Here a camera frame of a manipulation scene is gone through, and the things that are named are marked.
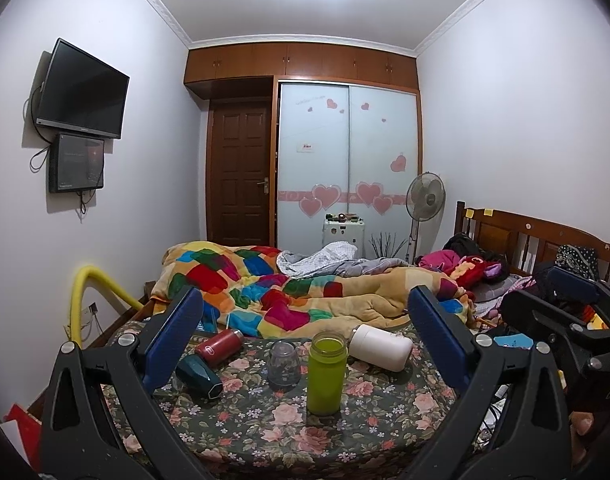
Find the wooden overhead cabinet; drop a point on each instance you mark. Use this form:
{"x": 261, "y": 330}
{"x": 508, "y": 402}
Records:
{"x": 300, "y": 62}

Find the bunch of dry twigs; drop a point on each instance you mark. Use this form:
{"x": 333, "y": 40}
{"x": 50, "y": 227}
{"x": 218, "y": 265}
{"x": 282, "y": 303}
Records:
{"x": 385, "y": 246}

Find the wooden bed headboard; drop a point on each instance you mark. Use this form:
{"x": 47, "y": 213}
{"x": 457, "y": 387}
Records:
{"x": 530, "y": 230}

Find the floral tablecloth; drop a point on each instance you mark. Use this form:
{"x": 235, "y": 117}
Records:
{"x": 265, "y": 435}

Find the light blue packet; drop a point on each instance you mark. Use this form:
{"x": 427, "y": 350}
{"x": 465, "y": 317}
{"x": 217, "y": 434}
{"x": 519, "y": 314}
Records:
{"x": 515, "y": 342}

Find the red thermos bottle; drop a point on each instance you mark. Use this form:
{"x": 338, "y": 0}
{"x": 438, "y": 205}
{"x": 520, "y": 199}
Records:
{"x": 219, "y": 346}

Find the small white cabinet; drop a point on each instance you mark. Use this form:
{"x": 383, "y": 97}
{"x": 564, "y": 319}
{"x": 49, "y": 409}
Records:
{"x": 343, "y": 234}

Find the sliding wardrobe with heart stickers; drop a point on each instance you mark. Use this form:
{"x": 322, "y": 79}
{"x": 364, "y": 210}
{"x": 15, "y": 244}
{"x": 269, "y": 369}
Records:
{"x": 347, "y": 165}

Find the pink clothing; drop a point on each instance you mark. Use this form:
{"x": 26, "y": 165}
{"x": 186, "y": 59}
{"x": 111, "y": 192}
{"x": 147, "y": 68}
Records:
{"x": 437, "y": 260}

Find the dark green cup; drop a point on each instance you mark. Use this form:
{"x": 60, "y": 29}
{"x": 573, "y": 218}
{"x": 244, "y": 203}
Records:
{"x": 199, "y": 377}

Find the red plush toy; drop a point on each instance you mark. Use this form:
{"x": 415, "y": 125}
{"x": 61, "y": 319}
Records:
{"x": 472, "y": 265}

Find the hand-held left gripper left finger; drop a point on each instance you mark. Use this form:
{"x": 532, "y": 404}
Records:
{"x": 177, "y": 332}

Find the brown wooden door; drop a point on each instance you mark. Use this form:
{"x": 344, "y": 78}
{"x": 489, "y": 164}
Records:
{"x": 237, "y": 175}

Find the black bag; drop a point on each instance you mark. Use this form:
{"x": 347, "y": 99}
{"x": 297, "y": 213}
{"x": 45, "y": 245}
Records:
{"x": 462, "y": 244}

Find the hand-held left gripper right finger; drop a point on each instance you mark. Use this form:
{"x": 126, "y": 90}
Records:
{"x": 435, "y": 340}

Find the red box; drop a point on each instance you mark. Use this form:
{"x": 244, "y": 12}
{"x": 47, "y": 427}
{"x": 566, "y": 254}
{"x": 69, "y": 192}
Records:
{"x": 22, "y": 425}

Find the colourful patchwork blanket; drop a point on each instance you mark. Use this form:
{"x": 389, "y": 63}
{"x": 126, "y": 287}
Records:
{"x": 295, "y": 300}

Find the white thermos bottle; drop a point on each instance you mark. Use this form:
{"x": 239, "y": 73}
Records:
{"x": 382, "y": 347}

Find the green tumbler cup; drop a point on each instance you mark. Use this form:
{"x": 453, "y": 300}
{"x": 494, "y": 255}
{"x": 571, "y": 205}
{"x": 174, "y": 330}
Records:
{"x": 326, "y": 380}

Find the grey white quilt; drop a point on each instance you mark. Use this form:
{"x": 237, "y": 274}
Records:
{"x": 330, "y": 260}

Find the clear plastic cup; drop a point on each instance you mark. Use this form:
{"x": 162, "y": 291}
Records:
{"x": 283, "y": 367}

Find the standing electric fan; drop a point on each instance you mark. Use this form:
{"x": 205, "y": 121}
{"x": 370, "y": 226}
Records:
{"x": 425, "y": 197}

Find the dark patterned bag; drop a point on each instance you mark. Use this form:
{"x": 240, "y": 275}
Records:
{"x": 577, "y": 260}

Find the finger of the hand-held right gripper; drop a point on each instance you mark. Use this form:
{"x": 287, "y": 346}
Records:
{"x": 527, "y": 312}
{"x": 575, "y": 282}

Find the wall-mounted television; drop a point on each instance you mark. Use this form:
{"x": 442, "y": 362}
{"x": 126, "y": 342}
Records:
{"x": 80, "y": 90}

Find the small black wall monitor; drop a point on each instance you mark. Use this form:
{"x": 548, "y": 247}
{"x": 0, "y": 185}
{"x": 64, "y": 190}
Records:
{"x": 76, "y": 162}

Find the wall socket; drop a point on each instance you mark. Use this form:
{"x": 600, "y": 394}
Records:
{"x": 89, "y": 310}

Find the yellow foam pipe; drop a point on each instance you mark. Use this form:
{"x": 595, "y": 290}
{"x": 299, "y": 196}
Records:
{"x": 97, "y": 290}

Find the person's right hand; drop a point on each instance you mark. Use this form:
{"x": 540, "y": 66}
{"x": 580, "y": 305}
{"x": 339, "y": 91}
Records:
{"x": 582, "y": 427}

